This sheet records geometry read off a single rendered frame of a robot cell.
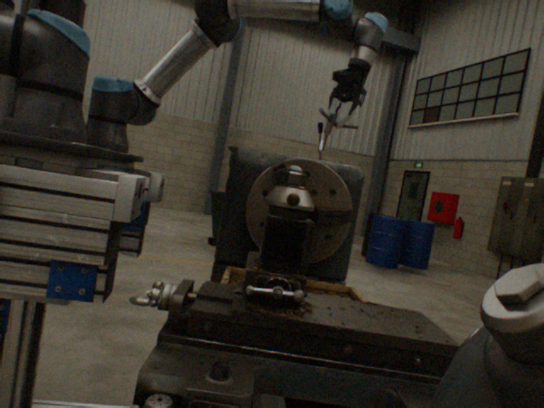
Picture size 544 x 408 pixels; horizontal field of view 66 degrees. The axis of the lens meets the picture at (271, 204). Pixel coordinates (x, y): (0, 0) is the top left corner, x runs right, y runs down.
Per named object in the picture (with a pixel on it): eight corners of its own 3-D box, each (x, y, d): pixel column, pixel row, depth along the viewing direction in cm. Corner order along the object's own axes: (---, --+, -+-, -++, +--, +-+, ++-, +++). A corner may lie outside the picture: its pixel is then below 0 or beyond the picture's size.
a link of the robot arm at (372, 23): (362, 19, 134) (388, 26, 133) (350, 52, 134) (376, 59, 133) (363, 7, 126) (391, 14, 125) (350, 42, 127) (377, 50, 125)
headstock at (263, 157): (222, 235, 198) (236, 153, 196) (321, 252, 199) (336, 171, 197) (206, 259, 138) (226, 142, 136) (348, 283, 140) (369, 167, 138)
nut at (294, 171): (279, 185, 67) (282, 164, 67) (303, 189, 68) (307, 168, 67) (280, 185, 64) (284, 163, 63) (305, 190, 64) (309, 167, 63)
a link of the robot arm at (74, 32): (88, 93, 81) (99, 23, 81) (7, 74, 74) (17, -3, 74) (81, 99, 92) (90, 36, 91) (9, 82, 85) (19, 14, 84)
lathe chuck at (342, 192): (232, 240, 132) (266, 144, 130) (325, 273, 133) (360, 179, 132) (229, 244, 123) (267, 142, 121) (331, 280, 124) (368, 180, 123)
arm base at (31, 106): (-16, 127, 75) (-9, 71, 75) (20, 133, 90) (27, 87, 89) (73, 142, 78) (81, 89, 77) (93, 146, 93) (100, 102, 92)
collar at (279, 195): (263, 201, 70) (266, 183, 69) (310, 209, 70) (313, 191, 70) (263, 203, 62) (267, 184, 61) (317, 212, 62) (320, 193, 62)
